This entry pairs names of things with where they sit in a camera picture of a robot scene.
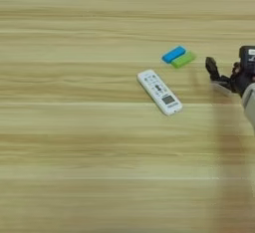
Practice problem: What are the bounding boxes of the white remote control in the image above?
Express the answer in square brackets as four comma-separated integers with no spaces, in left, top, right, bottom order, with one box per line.
[136,69,184,117]

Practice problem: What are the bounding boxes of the blue rectangular block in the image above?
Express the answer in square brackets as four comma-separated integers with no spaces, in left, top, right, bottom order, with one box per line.
[160,45,187,65]

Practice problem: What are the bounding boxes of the green rectangular block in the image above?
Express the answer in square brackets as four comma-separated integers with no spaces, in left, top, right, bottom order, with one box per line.
[170,51,197,70]

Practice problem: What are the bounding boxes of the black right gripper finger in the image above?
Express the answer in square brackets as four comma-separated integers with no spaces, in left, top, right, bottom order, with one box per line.
[204,56,221,83]

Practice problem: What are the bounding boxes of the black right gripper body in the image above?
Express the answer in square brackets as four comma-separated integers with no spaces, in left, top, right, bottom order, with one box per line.
[217,61,255,98]

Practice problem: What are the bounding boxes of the small black box white label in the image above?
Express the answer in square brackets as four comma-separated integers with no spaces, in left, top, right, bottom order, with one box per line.
[238,45,255,75]

